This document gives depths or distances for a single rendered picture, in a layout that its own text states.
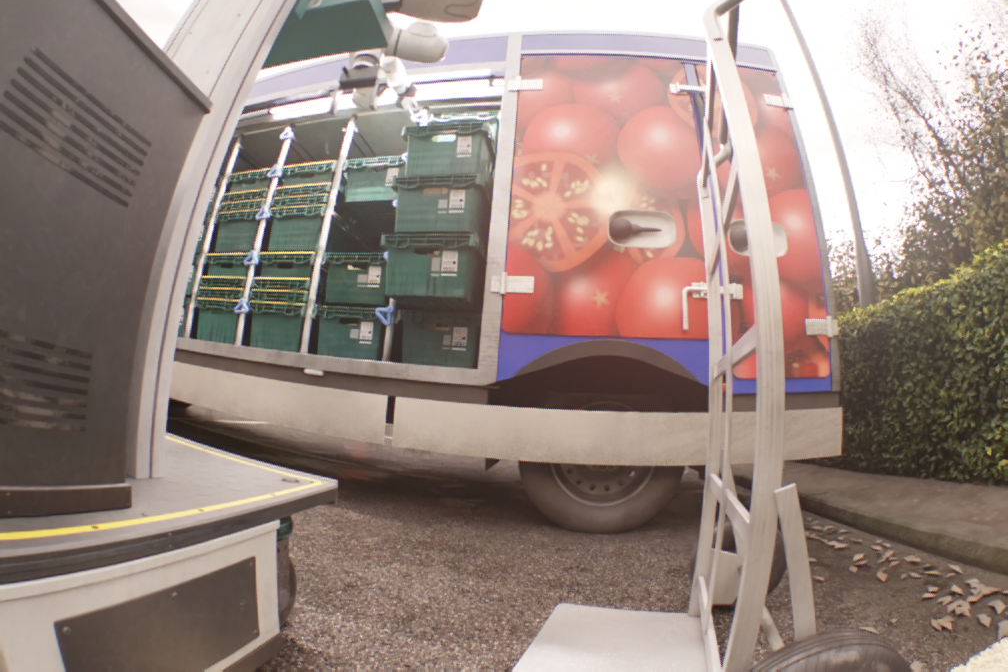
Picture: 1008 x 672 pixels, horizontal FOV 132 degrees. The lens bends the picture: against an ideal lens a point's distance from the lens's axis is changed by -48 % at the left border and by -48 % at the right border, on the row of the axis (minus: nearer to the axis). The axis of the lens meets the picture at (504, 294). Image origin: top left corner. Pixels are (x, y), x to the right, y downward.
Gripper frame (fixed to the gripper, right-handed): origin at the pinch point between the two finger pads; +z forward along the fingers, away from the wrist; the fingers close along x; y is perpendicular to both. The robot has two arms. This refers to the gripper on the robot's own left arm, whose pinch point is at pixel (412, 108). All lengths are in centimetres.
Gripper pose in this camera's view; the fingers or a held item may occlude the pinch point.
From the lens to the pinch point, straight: 235.6
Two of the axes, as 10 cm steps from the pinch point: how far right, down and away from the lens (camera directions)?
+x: -4.2, 8.9, -1.8
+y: -8.9, -3.8, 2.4
